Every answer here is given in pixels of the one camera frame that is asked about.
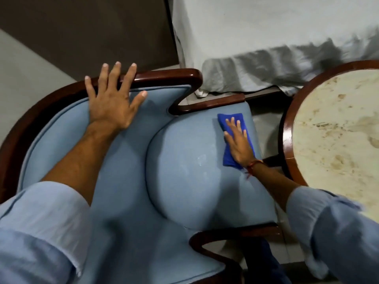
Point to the person's right hand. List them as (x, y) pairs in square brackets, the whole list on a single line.
[(240, 149)]

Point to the person's left hand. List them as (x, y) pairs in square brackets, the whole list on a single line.
[(109, 107)]

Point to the person's right little finger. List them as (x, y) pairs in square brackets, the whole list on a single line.
[(245, 134)]

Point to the person's left middle finger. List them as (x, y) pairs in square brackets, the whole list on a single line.
[(114, 75)]

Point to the person's right thumb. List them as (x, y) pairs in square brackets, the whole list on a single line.
[(227, 137)]

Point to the person's left little finger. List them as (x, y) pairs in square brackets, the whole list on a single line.
[(90, 87)]

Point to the person's right middle finger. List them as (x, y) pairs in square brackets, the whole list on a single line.
[(233, 123)]

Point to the person's left thumb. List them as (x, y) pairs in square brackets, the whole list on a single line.
[(138, 102)]

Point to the blue cleaning cloth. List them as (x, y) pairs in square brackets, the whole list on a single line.
[(229, 121)]

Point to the person's right forearm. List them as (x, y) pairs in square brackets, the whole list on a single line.
[(274, 183)]

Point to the person's left forearm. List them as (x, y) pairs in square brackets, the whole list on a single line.
[(80, 159)]

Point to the red thread wristband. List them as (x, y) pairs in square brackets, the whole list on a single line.
[(253, 165)]

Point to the blue seat cushion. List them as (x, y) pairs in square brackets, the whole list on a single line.
[(192, 174)]

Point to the round marble table wooden rim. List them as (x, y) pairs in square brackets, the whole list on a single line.
[(334, 130)]

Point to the white bed sheet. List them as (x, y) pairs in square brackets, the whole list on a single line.
[(266, 35)]

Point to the dark blue trousers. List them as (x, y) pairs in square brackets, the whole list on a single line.
[(263, 260)]

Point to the light blue shirt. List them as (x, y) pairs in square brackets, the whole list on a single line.
[(38, 221)]

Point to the blue armchair with wooden frame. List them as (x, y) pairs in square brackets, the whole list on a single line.
[(124, 174)]

